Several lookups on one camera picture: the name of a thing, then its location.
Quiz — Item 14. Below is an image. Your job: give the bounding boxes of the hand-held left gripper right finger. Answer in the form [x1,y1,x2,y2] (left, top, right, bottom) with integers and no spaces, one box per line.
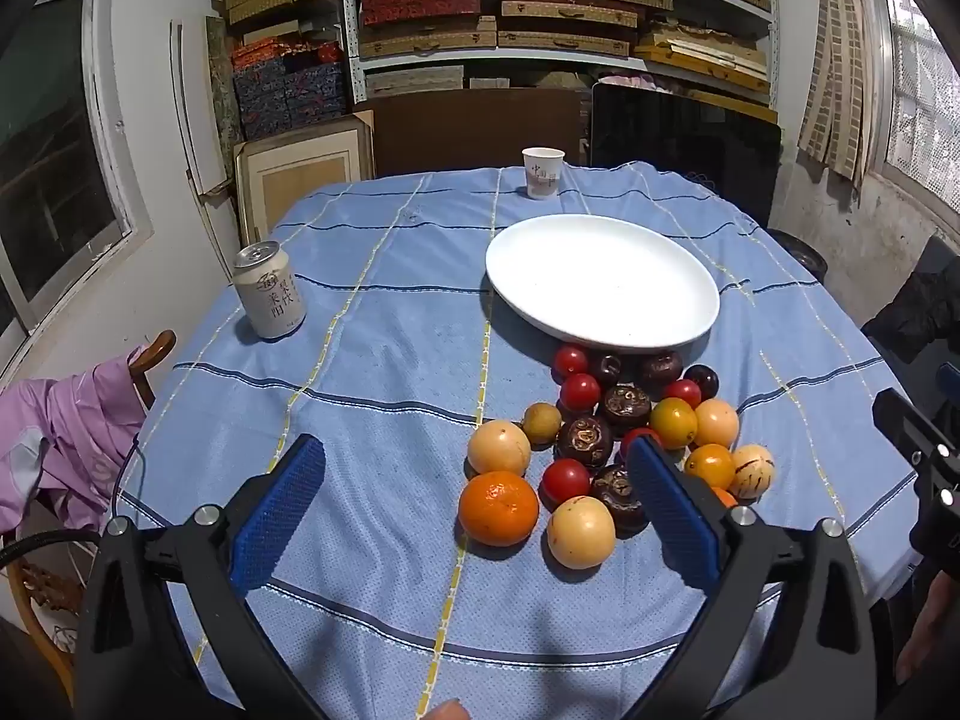
[625,435,878,720]

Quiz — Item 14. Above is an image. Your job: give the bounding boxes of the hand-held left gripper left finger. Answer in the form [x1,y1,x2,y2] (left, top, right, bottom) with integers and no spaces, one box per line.
[75,433,331,720]

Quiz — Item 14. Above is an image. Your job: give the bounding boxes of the dark water chestnut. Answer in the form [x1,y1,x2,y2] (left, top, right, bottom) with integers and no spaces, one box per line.
[590,465,650,533]
[553,414,614,466]
[600,384,652,436]
[639,351,685,391]

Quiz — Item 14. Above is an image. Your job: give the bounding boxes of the yellow-orange tomato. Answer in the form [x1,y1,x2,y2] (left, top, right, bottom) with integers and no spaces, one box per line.
[649,397,698,451]
[684,443,736,490]

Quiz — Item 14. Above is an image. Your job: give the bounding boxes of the pale striped round fruit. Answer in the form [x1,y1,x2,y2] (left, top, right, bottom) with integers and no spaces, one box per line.
[729,444,776,500]

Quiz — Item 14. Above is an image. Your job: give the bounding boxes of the pale yellow round fruit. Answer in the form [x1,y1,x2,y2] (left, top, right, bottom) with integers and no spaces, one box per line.
[546,496,617,570]
[467,420,532,477]

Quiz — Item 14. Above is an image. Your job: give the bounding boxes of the pale orange round fruit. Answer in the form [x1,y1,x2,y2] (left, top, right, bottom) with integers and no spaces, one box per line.
[691,398,740,449]

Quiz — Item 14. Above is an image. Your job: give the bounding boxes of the small brown longan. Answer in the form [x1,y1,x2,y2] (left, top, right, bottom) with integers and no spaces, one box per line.
[522,403,563,445]

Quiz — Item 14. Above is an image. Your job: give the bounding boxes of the large mandarin orange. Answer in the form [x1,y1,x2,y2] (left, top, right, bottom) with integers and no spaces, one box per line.
[458,470,541,548]

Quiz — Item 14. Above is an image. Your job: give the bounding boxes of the white plate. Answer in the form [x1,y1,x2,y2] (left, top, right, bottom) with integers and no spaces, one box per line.
[484,214,721,355]

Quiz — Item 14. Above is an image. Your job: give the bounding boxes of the person's right hand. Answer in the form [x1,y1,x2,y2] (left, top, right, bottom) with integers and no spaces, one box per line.
[895,568,960,687]

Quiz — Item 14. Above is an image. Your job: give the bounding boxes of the black jacket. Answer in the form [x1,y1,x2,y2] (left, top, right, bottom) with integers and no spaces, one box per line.
[861,234,960,391]

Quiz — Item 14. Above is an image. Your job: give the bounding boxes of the blue checked tablecloth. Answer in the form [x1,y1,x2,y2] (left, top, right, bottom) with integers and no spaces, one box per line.
[120,161,912,720]

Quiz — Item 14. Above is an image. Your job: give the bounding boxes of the round black stool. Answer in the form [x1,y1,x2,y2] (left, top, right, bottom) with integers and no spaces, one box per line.
[766,229,828,286]

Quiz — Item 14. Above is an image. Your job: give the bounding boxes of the wooden chair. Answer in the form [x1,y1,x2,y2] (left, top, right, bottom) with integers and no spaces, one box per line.
[0,330,177,691]

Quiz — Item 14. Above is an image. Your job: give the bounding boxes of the white drink can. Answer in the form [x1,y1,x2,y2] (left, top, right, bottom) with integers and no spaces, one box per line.
[231,241,307,339]

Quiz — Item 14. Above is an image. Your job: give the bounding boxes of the purple garment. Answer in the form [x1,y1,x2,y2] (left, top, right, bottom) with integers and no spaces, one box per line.
[0,349,151,533]

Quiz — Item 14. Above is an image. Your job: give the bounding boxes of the bright meshed window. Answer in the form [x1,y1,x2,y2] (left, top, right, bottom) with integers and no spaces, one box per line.
[855,0,960,218]

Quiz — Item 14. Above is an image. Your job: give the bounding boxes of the tan woven hanging blind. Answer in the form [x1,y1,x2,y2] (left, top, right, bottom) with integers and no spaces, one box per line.
[796,0,893,188]

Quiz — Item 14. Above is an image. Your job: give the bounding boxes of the beige framed panel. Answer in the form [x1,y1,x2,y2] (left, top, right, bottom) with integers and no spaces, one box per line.
[234,111,376,245]

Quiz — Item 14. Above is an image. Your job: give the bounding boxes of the white paper cup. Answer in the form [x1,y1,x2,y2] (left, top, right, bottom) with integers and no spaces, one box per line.
[522,147,565,200]

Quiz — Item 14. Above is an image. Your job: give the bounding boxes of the black flat panel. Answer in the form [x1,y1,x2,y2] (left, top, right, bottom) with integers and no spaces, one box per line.
[589,82,782,230]

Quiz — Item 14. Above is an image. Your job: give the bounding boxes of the white wooden strips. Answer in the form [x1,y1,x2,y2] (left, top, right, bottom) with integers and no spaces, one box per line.
[169,19,241,278]

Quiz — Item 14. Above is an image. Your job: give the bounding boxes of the stack of blue patterned boxes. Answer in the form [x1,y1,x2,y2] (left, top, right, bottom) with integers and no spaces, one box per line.
[232,52,347,140]

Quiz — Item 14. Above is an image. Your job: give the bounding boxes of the brown board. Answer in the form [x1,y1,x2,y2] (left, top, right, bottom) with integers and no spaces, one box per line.
[366,88,590,179]

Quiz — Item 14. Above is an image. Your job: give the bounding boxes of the green marbled panel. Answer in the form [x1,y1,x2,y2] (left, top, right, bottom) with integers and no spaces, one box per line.
[205,15,245,166]

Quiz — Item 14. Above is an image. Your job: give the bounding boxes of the pink cloth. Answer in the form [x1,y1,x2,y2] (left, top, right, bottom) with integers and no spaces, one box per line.
[596,69,661,91]

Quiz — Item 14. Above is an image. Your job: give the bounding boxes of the dark sliding window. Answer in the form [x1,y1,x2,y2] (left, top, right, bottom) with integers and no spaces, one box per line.
[0,0,155,383]

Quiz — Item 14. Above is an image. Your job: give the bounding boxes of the red patterned box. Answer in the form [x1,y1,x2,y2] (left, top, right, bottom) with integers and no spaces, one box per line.
[231,37,346,72]

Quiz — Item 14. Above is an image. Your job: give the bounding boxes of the stack of flat gift boxes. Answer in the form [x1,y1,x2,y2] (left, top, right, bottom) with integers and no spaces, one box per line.
[352,0,773,98]

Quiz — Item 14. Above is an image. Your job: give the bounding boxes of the white metal shelf rack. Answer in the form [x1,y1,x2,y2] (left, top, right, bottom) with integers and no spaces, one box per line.
[337,0,781,110]

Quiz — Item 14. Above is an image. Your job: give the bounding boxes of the black cable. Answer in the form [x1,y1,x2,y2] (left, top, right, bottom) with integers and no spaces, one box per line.
[0,431,143,571]

